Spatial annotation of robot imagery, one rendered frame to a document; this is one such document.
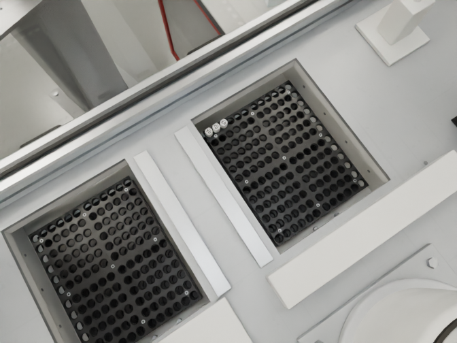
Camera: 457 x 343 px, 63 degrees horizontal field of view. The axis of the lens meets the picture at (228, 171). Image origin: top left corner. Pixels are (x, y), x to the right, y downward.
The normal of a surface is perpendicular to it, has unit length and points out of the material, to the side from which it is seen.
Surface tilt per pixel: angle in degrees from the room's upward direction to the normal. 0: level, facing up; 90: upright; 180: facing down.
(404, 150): 0
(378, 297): 0
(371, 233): 0
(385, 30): 90
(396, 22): 90
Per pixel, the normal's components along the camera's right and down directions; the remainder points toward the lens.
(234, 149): 0.00, -0.25
